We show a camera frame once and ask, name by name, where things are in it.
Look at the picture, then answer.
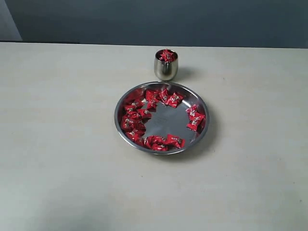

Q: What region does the round stainless steel plate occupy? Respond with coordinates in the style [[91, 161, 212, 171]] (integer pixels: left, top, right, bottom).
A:
[[114, 81, 209, 155]]

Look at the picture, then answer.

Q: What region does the stainless steel cup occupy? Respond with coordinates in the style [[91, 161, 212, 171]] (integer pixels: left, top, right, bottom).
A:
[[154, 49, 179, 81]]

